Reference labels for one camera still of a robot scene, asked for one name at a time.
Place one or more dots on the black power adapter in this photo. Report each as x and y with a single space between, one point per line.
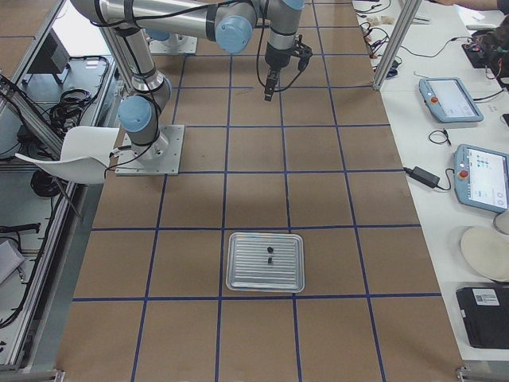
422 176

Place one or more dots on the black laptop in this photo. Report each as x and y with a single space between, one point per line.
485 316

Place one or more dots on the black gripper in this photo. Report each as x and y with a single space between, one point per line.
277 59

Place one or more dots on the beige round plate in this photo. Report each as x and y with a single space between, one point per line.
486 251

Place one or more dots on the aluminium frame post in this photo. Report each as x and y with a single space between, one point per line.
401 26

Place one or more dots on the far blue teach pendant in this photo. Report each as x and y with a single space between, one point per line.
449 101

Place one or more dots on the silver ribbed metal tray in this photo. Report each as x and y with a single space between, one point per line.
247 267

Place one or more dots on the blue teach pendant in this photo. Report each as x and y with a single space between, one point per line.
449 101
481 178

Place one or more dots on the white plastic chair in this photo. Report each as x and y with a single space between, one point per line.
84 155

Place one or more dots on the near blue teach pendant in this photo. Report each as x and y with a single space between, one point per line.
481 178

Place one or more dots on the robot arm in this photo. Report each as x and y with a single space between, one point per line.
230 24

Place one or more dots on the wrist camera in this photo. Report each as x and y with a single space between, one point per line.
302 52

